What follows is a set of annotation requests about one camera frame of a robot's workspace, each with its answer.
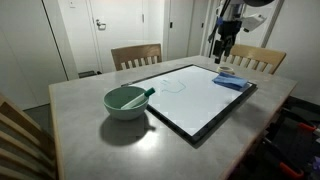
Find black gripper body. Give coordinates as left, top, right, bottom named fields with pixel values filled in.
left=218, top=20, right=242, bottom=44

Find blue towel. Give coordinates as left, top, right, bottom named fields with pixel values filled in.
left=213, top=72, right=248, bottom=91

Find green bowl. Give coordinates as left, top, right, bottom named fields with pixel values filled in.
left=103, top=86, right=148, bottom=120

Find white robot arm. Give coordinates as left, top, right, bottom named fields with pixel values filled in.
left=208, top=0, right=274, bottom=64

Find black framed white board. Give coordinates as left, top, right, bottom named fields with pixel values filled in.
left=127, top=65, right=257, bottom=143

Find wooden chair light back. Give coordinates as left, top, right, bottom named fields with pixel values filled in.
left=222, top=44, right=286, bottom=74

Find green white marker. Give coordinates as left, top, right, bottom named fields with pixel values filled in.
left=121, top=88, right=155, bottom=109

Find wooden chair near door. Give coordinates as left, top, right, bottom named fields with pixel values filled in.
left=111, top=44, right=162, bottom=71

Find orange black clamp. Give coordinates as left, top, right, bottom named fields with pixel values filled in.
left=263, top=138, right=304, bottom=180
left=281, top=108, right=320, bottom=134

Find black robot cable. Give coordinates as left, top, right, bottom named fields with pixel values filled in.
left=207, top=0, right=232, bottom=58

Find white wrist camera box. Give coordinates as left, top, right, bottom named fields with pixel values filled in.
left=241, top=14, right=266, bottom=32

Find silver door handle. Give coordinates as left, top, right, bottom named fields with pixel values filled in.
left=96, top=19, right=106, bottom=30

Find white light switch plate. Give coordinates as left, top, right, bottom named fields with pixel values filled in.
left=69, top=0, right=76, bottom=8

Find wooden chair near camera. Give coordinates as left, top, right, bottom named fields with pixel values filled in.
left=0, top=95, right=59, bottom=180

